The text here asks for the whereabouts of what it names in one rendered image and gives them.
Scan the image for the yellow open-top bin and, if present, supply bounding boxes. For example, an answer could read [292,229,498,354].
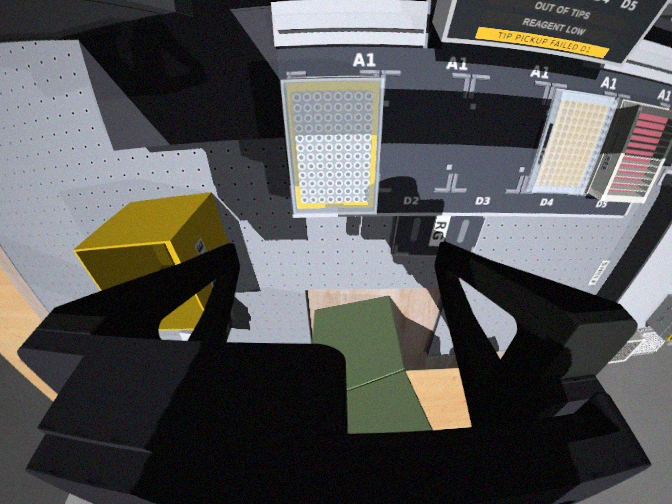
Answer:
[73,192,229,330]

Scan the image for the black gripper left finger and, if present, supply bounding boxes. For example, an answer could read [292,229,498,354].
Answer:
[37,243,240,342]

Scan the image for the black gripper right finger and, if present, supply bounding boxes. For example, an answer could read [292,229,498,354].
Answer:
[435,242,638,427]

